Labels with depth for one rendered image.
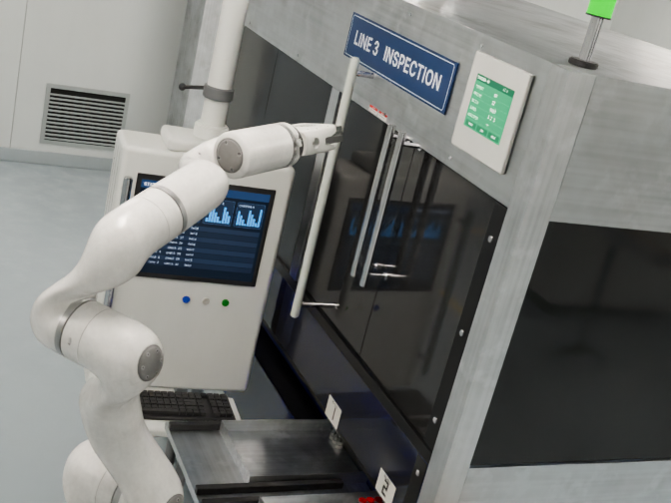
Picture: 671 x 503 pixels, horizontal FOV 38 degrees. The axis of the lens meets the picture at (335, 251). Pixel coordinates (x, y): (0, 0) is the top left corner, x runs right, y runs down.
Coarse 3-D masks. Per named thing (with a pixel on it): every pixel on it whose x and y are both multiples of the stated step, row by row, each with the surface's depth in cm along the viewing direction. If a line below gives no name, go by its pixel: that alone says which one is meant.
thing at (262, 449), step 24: (240, 432) 267; (264, 432) 270; (288, 432) 273; (312, 432) 276; (240, 456) 250; (264, 456) 259; (288, 456) 262; (312, 456) 264; (336, 456) 267; (264, 480) 245; (288, 480) 248; (360, 480) 258
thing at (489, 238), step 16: (496, 208) 200; (496, 224) 199; (496, 240) 199; (480, 256) 204; (480, 272) 203; (480, 288) 203; (464, 304) 208; (464, 320) 208; (464, 336) 207; (448, 368) 212; (448, 384) 212; (432, 416) 217; (432, 432) 216; (432, 448) 216; (416, 464) 221; (416, 480) 220; (416, 496) 220
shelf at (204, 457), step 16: (176, 432) 260; (192, 432) 262; (208, 432) 264; (176, 448) 254; (192, 448) 255; (208, 448) 257; (224, 448) 259; (192, 464) 248; (208, 464) 250; (224, 464) 252; (192, 480) 242; (208, 480) 244; (224, 480) 245; (240, 480) 247; (208, 496) 237; (224, 496) 239; (240, 496) 240
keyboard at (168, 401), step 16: (144, 400) 281; (160, 400) 284; (176, 400) 287; (192, 400) 288; (208, 400) 292; (224, 400) 292; (144, 416) 276; (160, 416) 278; (176, 416) 280; (192, 416) 282; (208, 416) 284; (224, 416) 285
